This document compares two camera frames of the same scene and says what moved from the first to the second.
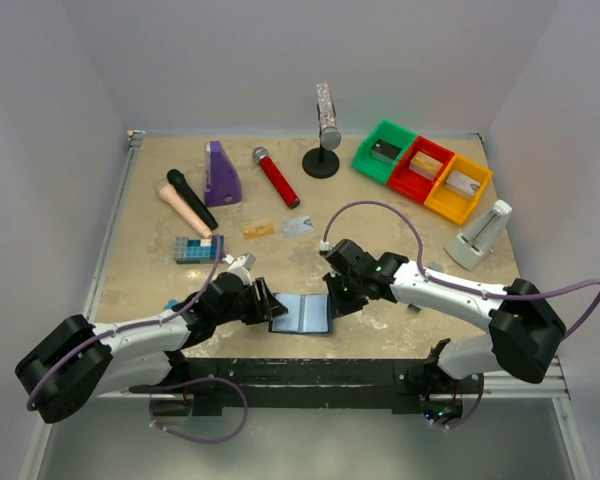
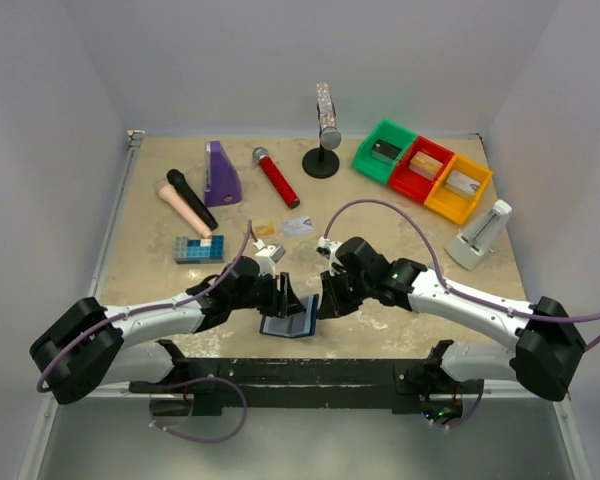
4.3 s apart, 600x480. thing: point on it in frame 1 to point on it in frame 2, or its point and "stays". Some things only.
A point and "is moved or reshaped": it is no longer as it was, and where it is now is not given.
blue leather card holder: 306,314 is moved or reshaped
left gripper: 262,300 to 279,295
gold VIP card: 256,230 stays
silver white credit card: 296,226 stays
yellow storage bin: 457,190 stays
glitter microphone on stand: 330,136 stays
